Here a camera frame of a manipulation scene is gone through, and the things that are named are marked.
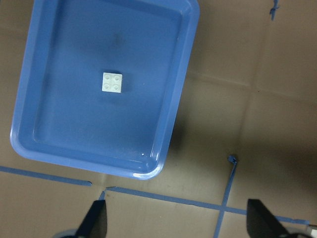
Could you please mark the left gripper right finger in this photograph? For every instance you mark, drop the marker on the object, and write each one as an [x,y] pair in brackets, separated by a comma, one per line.
[261,223]

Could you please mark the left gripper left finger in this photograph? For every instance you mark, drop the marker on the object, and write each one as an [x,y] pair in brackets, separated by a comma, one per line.
[94,225]

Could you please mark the white block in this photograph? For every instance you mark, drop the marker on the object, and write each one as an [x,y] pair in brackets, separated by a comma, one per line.
[112,82]

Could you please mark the blue plastic tray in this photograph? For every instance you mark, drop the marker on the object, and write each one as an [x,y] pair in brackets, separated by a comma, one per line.
[101,82]

